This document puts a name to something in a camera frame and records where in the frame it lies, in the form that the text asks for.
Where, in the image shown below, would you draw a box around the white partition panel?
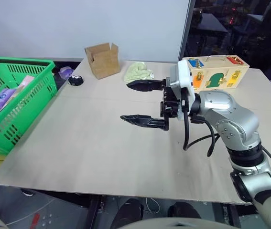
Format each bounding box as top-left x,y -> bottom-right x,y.
0,0 -> 195,64

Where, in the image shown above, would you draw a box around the purple plastic packet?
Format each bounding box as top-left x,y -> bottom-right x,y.
58,66 -> 74,79

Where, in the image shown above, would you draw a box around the open brown cardboard box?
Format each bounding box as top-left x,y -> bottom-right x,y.
84,42 -> 121,80

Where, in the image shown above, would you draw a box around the wooden lock toy box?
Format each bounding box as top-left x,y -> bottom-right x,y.
182,55 -> 250,93

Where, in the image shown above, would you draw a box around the pink snack packet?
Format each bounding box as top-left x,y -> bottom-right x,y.
15,75 -> 35,93

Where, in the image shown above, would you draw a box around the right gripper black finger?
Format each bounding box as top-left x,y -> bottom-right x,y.
126,80 -> 163,93
120,114 -> 168,131

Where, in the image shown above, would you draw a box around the green plastic shopping basket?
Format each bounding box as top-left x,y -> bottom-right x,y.
0,56 -> 57,156

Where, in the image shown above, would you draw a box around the dark background table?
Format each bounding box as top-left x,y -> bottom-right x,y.
196,13 -> 229,34

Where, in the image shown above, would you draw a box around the dark rounded shape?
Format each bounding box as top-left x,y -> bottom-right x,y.
167,201 -> 202,219
110,198 -> 144,229

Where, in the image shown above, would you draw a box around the purple tissue pack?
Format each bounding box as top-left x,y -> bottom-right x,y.
0,87 -> 19,115

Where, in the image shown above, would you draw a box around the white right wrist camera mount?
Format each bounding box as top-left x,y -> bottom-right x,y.
170,59 -> 196,120

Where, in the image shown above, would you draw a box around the silver robot torso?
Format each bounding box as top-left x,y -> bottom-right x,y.
125,216 -> 231,229

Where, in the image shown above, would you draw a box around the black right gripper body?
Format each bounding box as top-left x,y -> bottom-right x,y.
159,77 -> 183,131

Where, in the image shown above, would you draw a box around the light green cloth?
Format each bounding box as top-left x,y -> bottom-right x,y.
123,61 -> 155,83

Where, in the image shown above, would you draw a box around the thin white cable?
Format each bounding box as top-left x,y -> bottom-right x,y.
145,197 -> 160,213

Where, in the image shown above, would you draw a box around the black round device white buttons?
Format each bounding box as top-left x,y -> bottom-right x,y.
68,75 -> 84,86

